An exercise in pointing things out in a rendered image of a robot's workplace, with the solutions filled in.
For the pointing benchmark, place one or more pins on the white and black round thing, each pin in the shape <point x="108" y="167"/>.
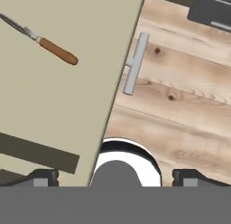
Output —
<point x="126" y="154"/>

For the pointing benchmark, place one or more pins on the dark olive flat bar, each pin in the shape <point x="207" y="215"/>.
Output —
<point x="39" y="154"/>

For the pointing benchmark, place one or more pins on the dark grey appliance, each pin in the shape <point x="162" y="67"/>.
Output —
<point x="210" y="7"/>

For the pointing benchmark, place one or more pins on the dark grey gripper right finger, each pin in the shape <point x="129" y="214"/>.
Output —
<point x="186" y="176"/>

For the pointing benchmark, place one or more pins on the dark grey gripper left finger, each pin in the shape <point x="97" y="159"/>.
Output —
<point x="45" y="176"/>

